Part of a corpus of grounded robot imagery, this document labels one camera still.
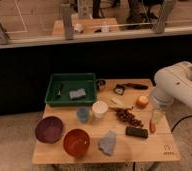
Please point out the grey metal post middle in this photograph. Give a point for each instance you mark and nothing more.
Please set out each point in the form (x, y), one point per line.
(67, 21)

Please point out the white cup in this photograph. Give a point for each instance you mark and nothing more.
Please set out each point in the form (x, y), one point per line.
(99, 108)

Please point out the light blue cloth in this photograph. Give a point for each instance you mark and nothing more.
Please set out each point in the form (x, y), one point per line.
(107, 143)

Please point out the green plastic tray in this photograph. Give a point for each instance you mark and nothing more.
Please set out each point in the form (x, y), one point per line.
(71, 81)

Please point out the red orange bowl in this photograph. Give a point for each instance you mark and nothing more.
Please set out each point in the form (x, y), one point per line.
(76, 142)

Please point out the purple bowl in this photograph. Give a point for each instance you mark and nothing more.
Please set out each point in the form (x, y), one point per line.
(49, 130)

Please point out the yellow banana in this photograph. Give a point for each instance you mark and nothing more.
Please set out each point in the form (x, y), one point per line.
(117, 103)

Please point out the black peeler tool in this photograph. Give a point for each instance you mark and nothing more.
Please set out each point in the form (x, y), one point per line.
(120, 88)

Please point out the small dark ring object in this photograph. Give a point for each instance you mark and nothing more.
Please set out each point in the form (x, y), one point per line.
(100, 84)

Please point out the background wooden table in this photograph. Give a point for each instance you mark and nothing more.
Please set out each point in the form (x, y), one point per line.
(89, 25)

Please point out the grey sponge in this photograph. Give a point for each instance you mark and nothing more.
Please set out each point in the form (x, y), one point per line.
(77, 94)

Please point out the brown grape bunch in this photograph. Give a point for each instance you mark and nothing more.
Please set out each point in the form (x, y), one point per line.
(124, 115)

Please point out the blue plastic cup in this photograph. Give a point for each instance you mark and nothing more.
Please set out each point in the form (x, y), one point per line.
(83, 114)

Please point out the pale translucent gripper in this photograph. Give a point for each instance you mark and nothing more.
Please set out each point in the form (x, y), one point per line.
(157, 115)

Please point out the grey metal post right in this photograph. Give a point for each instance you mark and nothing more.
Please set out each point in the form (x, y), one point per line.
(165, 10)

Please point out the black rectangular block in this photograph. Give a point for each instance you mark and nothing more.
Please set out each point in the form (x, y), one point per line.
(137, 132)

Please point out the dark small object in tray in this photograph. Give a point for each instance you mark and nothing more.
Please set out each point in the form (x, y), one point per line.
(58, 94)

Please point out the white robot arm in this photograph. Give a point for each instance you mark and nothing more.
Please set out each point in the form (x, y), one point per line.
(172, 82)

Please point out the red orange pepper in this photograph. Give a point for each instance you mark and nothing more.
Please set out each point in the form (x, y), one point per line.
(152, 127)

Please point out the orange apple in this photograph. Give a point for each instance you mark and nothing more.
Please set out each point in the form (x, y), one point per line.
(142, 101)

